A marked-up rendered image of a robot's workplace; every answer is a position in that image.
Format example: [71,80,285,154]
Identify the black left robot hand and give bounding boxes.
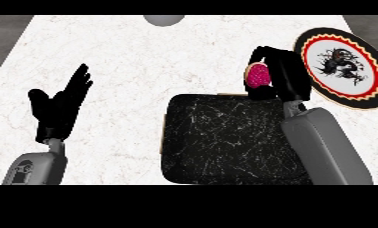
[26,63,94,144]

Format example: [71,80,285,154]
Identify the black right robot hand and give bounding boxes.
[244,45,313,102]

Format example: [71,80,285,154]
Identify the white plate with dragon print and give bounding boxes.
[292,27,378,110]

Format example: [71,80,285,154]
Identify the black scratched tray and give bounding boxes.
[159,93,313,186]

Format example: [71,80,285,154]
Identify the grey rounded object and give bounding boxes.
[142,15,186,27]

